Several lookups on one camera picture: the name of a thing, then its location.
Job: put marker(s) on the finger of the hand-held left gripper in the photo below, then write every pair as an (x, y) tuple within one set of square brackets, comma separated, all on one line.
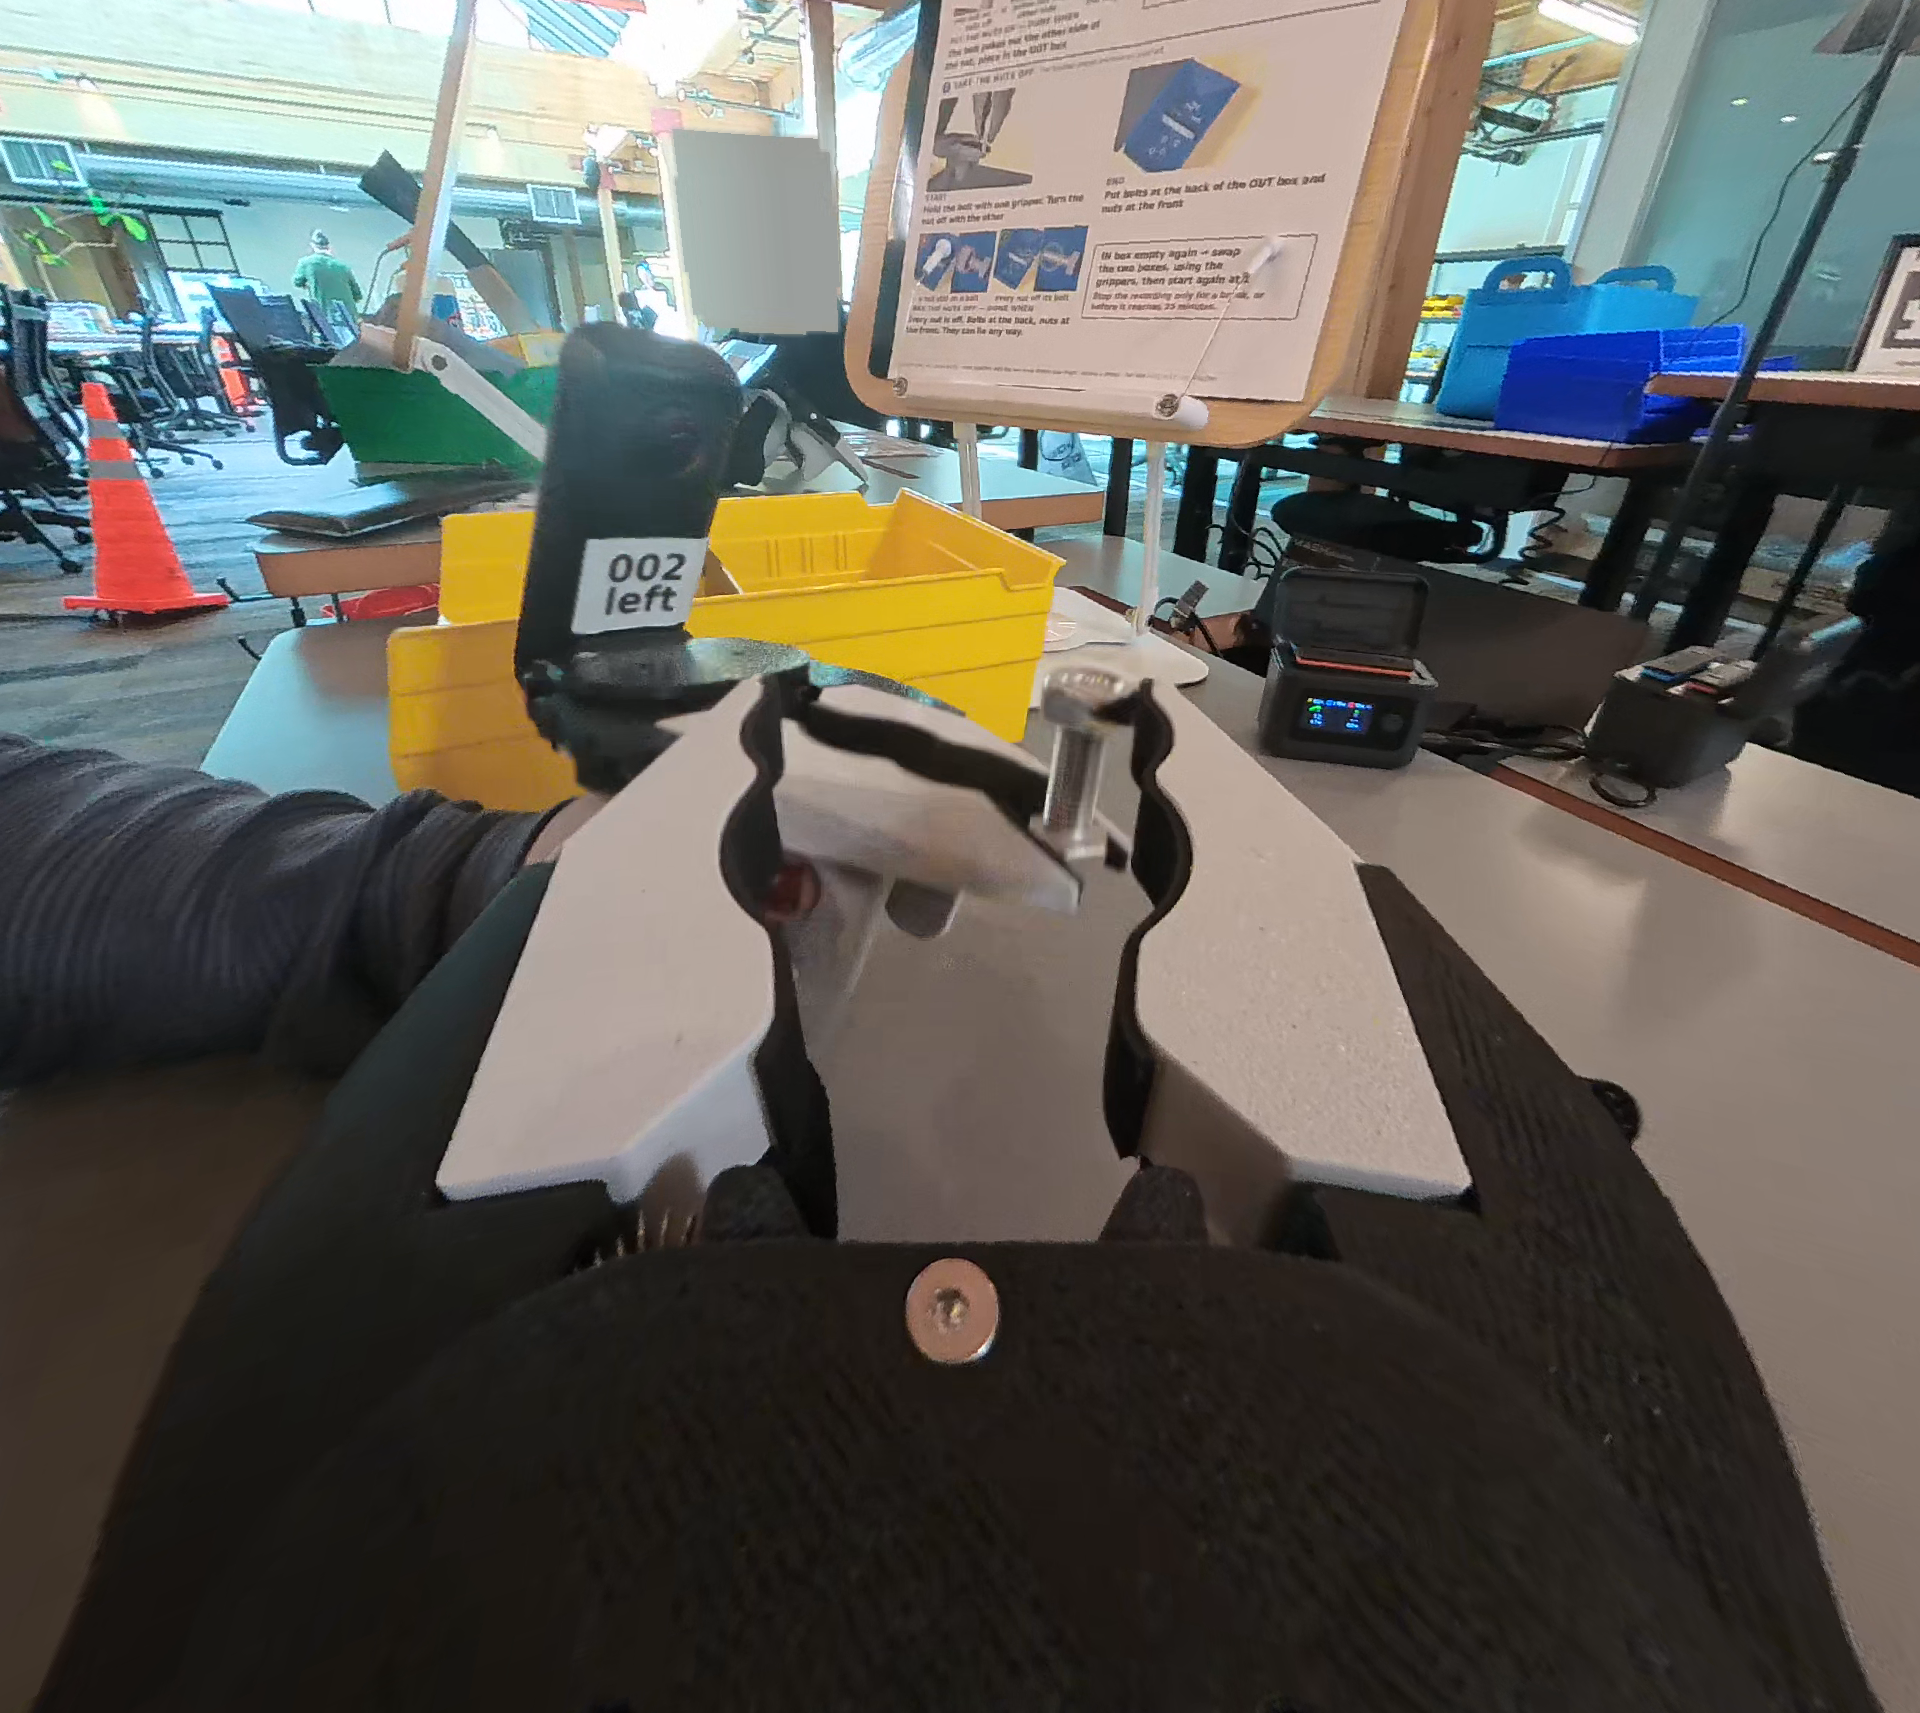
[(931, 731), (931, 843)]

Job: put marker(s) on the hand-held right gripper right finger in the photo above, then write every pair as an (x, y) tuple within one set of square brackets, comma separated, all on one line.
[(1289, 1023)]

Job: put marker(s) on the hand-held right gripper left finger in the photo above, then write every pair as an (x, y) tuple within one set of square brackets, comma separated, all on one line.
[(630, 995)]

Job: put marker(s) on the yellow plastic bin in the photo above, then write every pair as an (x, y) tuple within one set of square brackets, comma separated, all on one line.
[(884, 632)]

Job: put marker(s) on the silver hex bolt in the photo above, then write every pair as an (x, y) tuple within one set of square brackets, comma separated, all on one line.
[(1084, 768)]

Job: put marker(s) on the person's left forearm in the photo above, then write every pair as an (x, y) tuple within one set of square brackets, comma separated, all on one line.
[(226, 904)]

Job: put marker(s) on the green bin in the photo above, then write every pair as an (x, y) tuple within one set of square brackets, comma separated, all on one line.
[(436, 417)]

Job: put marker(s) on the black battery charging case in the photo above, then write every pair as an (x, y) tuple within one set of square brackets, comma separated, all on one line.
[(1405, 724)]

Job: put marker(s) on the black office chair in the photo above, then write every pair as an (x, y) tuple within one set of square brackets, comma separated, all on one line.
[(276, 379), (39, 423)]

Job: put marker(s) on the orange traffic cone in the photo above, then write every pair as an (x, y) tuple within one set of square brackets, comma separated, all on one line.
[(228, 387), (128, 544)]

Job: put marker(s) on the black battery charger hub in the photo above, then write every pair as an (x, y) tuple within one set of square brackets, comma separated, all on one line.
[(1681, 724)]

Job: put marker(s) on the printed instruction sheet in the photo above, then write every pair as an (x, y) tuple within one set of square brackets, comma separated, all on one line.
[(1202, 169)]

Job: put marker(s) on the blue plastic tote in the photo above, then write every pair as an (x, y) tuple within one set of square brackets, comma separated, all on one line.
[(1500, 350)]

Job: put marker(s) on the stack of blue bins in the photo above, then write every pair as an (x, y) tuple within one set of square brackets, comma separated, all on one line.
[(1650, 395)]

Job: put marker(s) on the black light stand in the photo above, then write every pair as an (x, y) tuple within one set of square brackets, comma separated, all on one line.
[(1773, 312)]

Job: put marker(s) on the wooden clipboard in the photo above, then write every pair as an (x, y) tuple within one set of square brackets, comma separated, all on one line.
[(1441, 18)]

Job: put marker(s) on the framed marker tag sign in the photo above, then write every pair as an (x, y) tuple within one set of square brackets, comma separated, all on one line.
[(1894, 312)]

